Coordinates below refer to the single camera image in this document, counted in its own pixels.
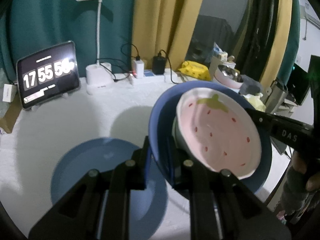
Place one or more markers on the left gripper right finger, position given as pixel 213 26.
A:
pixel 180 166

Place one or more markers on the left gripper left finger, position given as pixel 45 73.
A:
pixel 143 161

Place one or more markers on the large blue bowl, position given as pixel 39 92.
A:
pixel 160 129

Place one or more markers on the pink strawberry bowl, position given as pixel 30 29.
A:
pixel 217 131

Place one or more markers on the person right hand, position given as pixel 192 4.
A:
pixel 309 178

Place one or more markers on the black monitor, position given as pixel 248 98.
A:
pixel 299 81

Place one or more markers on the pale yellow tissue pack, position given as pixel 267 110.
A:
pixel 255 101

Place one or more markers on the yellow curtain right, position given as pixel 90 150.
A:
pixel 276 55

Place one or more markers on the yellow curtain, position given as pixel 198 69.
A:
pixel 276 55
pixel 164 25

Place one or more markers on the teal curtain right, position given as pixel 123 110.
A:
pixel 292 45

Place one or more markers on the teal curtain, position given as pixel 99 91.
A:
pixel 292 45
pixel 28 26

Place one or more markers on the grey cloth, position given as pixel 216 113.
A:
pixel 250 86

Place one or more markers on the white power strip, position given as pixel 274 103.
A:
pixel 150 77

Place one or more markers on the white desk lamp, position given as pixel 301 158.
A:
pixel 99 76

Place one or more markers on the white charger plug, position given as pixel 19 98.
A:
pixel 138 68

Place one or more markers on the black power adapter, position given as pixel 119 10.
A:
pixel 158 65

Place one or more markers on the yellow wipes packet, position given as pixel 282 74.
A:
pixel 195 70

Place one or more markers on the white tablecloth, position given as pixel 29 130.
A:
pixel 42 138

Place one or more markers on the air conditioner unit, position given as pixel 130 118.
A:
pixel 311 16

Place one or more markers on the tablet showing clock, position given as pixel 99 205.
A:
pixel 47 74

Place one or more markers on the cardboard box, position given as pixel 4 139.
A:
pixel 8 121

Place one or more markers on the small white box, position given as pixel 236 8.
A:
pixel 9 93

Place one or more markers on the yellow curtain left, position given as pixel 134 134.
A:
pixel 164 25

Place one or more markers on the teal curtain left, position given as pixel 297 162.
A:
pixel 28 26

